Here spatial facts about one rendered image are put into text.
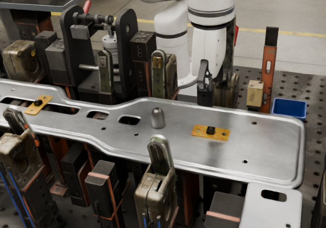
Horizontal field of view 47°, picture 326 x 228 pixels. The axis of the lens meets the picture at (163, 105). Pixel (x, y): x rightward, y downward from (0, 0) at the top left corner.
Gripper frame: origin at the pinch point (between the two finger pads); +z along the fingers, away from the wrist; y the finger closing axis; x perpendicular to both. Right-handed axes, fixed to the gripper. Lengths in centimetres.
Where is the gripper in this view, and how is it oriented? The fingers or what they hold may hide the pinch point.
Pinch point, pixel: (210, 89)
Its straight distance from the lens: 78.4
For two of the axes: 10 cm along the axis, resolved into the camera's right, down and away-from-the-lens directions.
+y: -3.3, 5.7, -7.5
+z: 0.7, 8.1, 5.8
